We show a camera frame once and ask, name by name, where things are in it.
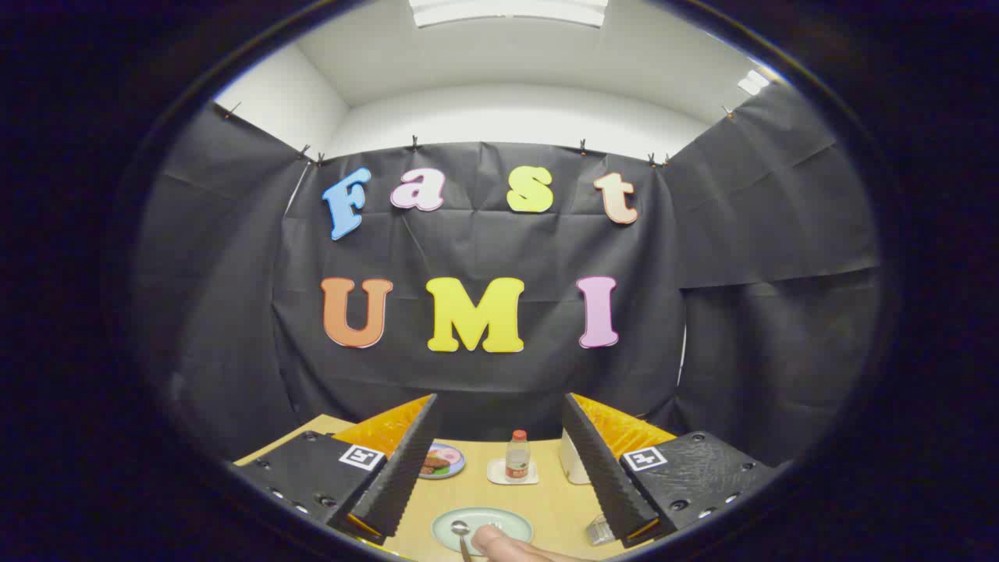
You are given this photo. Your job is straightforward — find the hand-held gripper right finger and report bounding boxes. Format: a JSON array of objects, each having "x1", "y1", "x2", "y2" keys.
[{"x1": 562, "y1": 393, "x2": 783, "y2": 547}]

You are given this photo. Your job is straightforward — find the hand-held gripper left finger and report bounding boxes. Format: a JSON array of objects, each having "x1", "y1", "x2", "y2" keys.
[{"x1": 233, "y1": 393, "x2": 439, "y2": 546}]

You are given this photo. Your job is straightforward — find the white toaster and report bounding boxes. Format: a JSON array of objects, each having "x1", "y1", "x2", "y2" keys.
[{"x1": 559, "y1": 428, "x2": 592, "y2": 486}]

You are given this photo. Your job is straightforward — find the blue plate with food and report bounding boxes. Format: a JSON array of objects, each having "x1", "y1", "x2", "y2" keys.
[{"x1": 419, "y1": 442, "x2": 467, "y2": 479}]

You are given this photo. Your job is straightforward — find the clear water bottle red cap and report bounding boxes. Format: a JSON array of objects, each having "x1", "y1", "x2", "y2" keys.
[{"x1": 505, "y1": 429, "x2": 531, "y2": 482}]

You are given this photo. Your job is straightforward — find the white square coaster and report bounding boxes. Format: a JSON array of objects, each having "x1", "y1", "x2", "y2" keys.
[{"x1": 487, "y1": 457, "x2": 539, "y2": 486}]

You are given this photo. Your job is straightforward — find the light green plate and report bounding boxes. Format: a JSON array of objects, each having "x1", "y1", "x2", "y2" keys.
[{"x1": 432, "y1": 507, "x2": 535, "y2": 557}]

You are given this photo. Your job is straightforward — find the large ceiling light panel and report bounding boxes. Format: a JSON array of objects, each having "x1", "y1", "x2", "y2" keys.
[{"x1": 408, "y1": 0, "x2": 610, "y2": 29}]

